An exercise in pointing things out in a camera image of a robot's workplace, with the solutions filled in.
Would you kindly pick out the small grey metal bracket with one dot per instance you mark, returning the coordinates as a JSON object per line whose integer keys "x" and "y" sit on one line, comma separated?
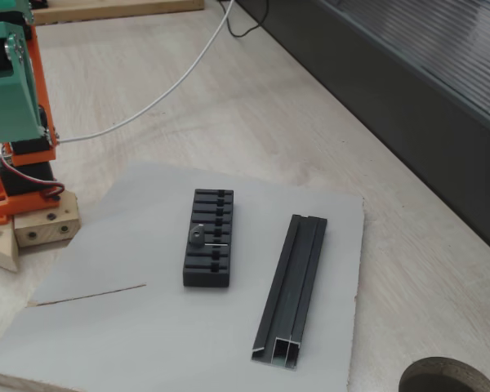
{"x": 197, "y": 234}

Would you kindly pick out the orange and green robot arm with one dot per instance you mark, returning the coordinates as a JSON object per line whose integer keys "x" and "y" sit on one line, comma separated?
{"x": 36, "y": 73}

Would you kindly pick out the black slotted holder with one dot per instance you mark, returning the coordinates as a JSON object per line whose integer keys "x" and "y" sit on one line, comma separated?
{"x": 208, "y": 277}

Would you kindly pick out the light wooden plank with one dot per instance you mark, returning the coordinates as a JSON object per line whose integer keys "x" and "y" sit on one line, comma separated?
{"x": 106, "y": 10}

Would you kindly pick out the wooden base block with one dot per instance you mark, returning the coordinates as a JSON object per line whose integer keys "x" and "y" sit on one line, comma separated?
{"x": 45, "y": 232}

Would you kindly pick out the triangular wooden wedge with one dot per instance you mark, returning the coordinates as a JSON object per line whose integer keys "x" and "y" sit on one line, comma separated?
{"x": 0, "y": 249}

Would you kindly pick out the grey chipboard panel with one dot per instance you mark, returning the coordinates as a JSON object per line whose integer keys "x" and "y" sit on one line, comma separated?
{"x": 126, "y": 335}

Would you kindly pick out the short black aluminium profile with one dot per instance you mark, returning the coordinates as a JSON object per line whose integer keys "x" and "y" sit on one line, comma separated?
{"x": 294, "y": 286}

